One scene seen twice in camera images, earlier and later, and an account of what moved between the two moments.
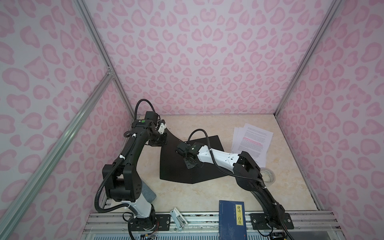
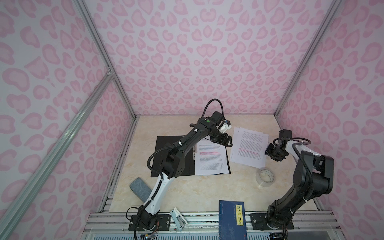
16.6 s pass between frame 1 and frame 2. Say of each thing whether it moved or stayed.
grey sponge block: stayed
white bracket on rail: stayed
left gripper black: moved
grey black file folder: moved
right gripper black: moved
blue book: stayed
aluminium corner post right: stayed
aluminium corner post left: stayed
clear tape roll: stayed
